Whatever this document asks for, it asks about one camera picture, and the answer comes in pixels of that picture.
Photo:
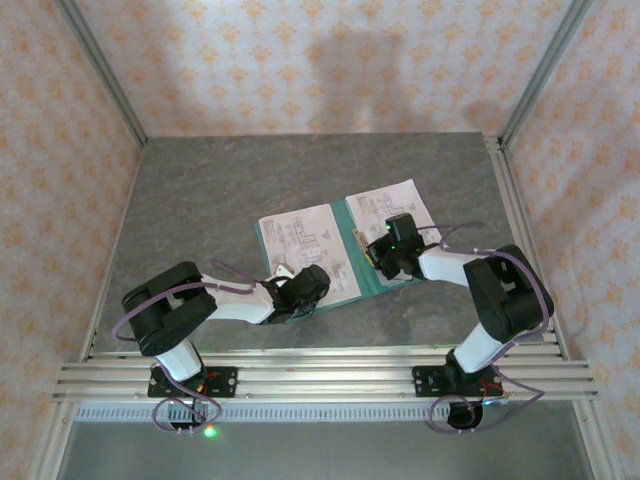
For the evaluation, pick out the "white technical drawing paper sheet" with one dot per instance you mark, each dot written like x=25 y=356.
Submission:
x=300 y=240
x=390 y=200

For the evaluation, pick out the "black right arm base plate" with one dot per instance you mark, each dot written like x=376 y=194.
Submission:
x=425 y=381

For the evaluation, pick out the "aluminium corner frame post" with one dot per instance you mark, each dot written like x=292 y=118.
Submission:
x=544 y=75
x=104 y=72

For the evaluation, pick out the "wide aluminium front beam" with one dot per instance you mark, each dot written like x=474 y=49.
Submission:
x=325 y=382

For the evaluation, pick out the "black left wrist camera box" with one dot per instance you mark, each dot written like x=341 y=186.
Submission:
x=312 y=280

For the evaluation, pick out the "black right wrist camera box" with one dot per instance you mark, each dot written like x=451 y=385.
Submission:
x=400 y=230

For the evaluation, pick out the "metal folder clip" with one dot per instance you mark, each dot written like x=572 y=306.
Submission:
x=361 y=240

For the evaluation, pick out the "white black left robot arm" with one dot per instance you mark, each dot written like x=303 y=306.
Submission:
x=165 y=310

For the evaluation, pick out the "aluminium table edge rail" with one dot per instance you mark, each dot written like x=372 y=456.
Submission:
x=325 y=352

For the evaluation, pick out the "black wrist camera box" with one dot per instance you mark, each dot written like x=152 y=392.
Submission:
x=400 y=230
x=312 y=280

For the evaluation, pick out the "green file folder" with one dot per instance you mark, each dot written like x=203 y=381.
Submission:
x=364 y=287

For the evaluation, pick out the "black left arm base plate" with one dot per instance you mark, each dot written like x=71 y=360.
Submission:
x=227 y=382

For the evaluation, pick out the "aluminium frame leg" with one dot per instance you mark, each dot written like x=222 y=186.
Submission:
x=597 y=440
x=50 y=440

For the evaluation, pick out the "aluminium side frame rail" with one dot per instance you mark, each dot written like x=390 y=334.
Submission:
x=127 y=200
x=524 y=240

